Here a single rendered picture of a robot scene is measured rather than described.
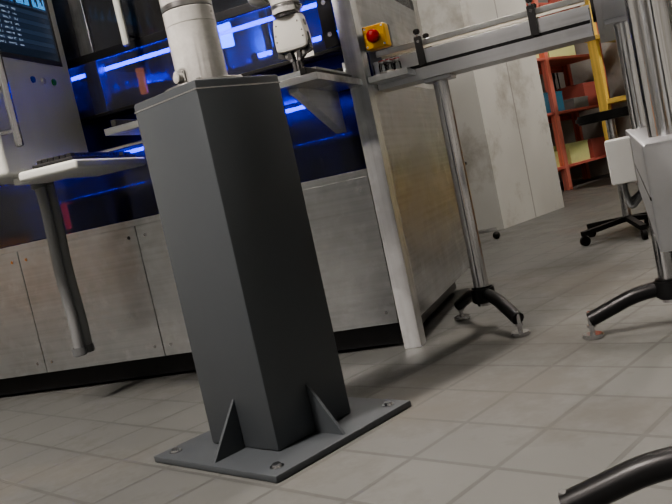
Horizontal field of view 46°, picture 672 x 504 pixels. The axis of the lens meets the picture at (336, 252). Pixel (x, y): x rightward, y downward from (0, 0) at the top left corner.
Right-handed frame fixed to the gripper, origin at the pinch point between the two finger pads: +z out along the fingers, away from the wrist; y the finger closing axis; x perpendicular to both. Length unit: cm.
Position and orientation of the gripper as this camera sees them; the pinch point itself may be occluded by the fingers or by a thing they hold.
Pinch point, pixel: (298, 68)
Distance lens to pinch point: 235.0
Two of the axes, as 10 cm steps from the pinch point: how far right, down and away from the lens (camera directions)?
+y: -9.2, 1.7, 3.5
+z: 2.1, 9.7, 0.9
